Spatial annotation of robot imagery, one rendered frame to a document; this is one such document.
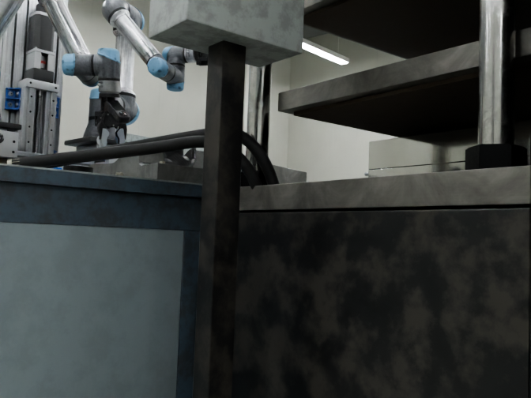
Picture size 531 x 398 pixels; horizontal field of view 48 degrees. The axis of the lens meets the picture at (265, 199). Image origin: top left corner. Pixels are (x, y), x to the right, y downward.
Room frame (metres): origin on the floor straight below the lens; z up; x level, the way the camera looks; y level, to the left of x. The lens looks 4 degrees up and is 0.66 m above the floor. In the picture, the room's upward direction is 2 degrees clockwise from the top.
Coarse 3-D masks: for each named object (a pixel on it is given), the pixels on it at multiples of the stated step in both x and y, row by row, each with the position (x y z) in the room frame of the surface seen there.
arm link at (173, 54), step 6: (168, 48) 2.54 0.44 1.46; (174, 48) 2.52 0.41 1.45; (180, 48) 2.51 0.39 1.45; (162, 54) 2.54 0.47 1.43; (168, 54) 2.53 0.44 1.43; (174, 54) 2.52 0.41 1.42; (180, 54) 2.51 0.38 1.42; (168, 60) 2.54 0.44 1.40; (174, 60) 2.52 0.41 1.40; (180, 60) 2.53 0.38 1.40
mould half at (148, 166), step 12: (132, 156) 1.82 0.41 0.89; (144, 156) 1.80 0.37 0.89; (156, 156) 1.82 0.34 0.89; (96, 168) 2.03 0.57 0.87; (108, 168) 1.95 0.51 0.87; (120, 168) 1.88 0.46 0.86; (132, 168) 1.82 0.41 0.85; (144, 168) 1.75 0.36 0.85; (156, 168) 1.69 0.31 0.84; (168, 168) 1.71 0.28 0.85; (180, 168) 1.74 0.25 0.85; (192, 168) 1.76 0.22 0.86; (180, 180) 1.74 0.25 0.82; (192, 180) 1.76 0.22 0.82
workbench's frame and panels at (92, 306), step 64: (0, 192) 1.33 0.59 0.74; (64, 192) 1.42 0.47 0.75; (128, 192) 1.52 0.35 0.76; (192, 192) 1.61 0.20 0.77; (0, 256) 1.34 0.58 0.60; (64, 256) 1.43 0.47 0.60; (128, 256) 1.53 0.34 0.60; (192, 256) 1.64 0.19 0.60; (0, 320) 1.34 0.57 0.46; (64, 320) 1.43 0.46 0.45; (128, 320) 1.53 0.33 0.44; (192, 320) 1.65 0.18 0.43; (0, 384) 1.35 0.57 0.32; (64, 384) 1.44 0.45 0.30; (128, 384) 1.54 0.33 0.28; (192, 384) 1.65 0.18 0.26
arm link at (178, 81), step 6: (174, 66) 2.49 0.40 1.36; (180, 66) 2.53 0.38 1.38; (180, 72) 2.52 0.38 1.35; (174, 78) 2.48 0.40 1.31; (180, 78) 2.52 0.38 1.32; (168, 84) 2.53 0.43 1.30; (174, 84) 2.52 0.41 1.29; (180, 84) 2.53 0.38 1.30; (174, 90) 2.56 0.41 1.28; (180, 90) 2.55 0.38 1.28
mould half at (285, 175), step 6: (276, 168) 2.05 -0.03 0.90; (282, 168) 2.08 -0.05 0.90; (288, 168) 2.12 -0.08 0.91; (282, 174) 2.08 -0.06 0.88; (288, 174) 2.12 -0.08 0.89; (294, 174) 2.15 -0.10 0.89; (300, 174) 2.18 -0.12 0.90; (306, 174) 2.22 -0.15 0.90; (282, 180) 2.09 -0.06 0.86; (288, 180) 2.12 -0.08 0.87; (294, 180) 2.15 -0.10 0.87; (300, 180) 2.19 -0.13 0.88; (306, 180) 2.22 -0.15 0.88
